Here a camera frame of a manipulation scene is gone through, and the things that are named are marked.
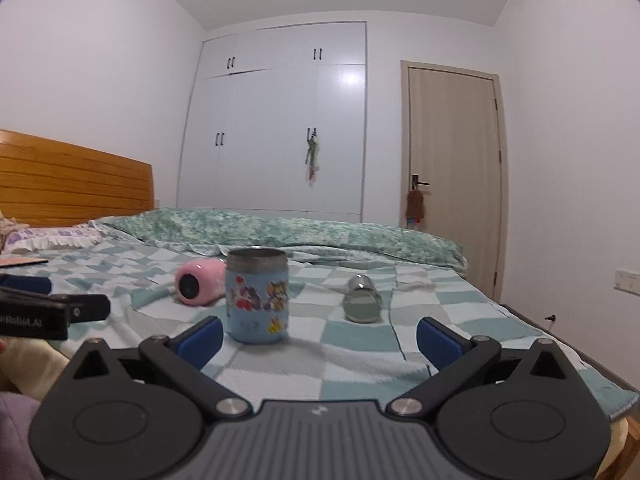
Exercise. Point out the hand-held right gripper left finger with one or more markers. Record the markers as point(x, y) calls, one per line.
point(202, 342)

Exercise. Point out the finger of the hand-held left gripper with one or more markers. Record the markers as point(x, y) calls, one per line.
point(87, 307)
point(25, 284)

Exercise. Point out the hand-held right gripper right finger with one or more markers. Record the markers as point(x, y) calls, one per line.
point(440, 345)

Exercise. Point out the pink cup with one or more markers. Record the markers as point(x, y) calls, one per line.
point(197, 285)

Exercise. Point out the silver steel cup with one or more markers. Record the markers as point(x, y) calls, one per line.
point(361, 302)

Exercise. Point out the blue cartoon print cup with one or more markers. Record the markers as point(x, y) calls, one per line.
point(257, 305)

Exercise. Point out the flat pink book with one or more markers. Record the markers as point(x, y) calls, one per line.
point(20, 261)

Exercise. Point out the cream cloth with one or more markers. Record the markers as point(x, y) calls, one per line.
point(30, 365)

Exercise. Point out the purple floral frilled pillow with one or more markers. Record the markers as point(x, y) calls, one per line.
point(45, 237)

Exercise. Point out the teal checkered blanket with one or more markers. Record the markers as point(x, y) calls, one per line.
point(350, 350)

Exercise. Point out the wooden headboard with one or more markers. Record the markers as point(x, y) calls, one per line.
point(70, 185)

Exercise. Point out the purple cloth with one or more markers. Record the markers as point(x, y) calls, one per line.
point(15, 435)

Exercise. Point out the green floral quilt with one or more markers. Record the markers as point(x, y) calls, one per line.
point(300, 232)

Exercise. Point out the light wooden door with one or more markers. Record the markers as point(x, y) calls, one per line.
point(455, 175)

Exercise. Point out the hanging ornament bundle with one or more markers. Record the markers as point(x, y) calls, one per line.
point(311, 160)

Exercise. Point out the white wardrobe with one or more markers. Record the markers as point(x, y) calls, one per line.
point(270, 125)

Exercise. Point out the white wall socket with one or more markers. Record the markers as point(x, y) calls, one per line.
point(627, 281)

